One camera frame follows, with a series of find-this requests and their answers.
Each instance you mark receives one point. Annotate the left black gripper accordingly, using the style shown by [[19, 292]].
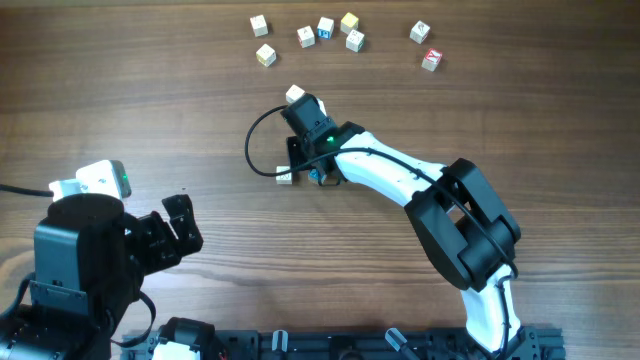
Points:
[[166, 248]]

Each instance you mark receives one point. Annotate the wooden block yellow side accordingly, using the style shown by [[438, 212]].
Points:
[[266, 55]]

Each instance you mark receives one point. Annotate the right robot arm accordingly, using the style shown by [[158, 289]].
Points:
[[464, 228]]

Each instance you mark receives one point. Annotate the yellow top wooden block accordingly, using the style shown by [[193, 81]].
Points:
[[349, 22]]

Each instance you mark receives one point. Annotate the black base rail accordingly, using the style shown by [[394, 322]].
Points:
[[189, 339]]

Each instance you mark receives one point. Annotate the wooden block top left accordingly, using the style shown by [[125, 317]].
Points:
[[259, 25]]

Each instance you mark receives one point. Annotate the blue X wooden block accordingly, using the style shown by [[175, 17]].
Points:
[[314, 176]]

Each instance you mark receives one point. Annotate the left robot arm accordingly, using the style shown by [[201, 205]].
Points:
[[91, 259]]

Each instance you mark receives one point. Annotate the wooden block far right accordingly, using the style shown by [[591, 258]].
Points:
[[419, 32]]

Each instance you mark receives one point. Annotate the wooden block red letter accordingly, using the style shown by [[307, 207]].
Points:
[[306, 36]]

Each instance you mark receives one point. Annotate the wooden block blue side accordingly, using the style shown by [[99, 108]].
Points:
[[325, 28]]

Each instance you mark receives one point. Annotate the wooden block red side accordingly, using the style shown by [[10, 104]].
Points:
[[294, 93]]

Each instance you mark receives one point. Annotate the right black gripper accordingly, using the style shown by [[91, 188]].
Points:
[[297, 161]]

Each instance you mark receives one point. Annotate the plain wooden block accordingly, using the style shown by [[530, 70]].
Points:
[[285, 176]]

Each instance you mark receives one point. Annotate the red top wooden block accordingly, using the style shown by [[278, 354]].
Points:
[[432, 59]]

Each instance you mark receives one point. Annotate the wooden block green side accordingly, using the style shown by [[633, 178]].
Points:
[[355, 40]]

